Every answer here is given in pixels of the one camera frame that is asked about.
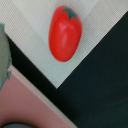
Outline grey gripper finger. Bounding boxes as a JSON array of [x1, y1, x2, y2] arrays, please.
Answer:
[[0, 23, 12, 90]]

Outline red toy tomato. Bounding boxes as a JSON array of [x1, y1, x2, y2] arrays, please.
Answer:
[[49, 6, 82, 62]]

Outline woven beige placemat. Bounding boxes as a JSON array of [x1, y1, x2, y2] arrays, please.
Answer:
[[0, 0, 128, 87]]

